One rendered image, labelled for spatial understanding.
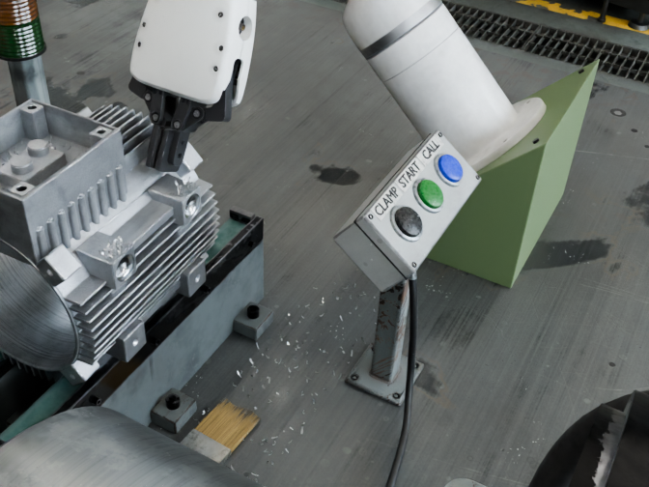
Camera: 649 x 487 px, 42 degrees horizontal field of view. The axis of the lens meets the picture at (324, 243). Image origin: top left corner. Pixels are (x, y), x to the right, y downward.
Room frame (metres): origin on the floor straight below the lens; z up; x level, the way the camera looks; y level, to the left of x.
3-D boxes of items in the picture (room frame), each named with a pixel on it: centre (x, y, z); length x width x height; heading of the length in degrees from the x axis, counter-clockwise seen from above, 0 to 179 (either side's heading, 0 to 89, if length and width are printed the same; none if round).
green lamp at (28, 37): (0.97, 0.40, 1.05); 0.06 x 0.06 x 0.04
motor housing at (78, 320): (0.63, 0.23, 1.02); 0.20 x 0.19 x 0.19; 154
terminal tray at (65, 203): (0.59, 0.25, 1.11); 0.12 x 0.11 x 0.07; 154
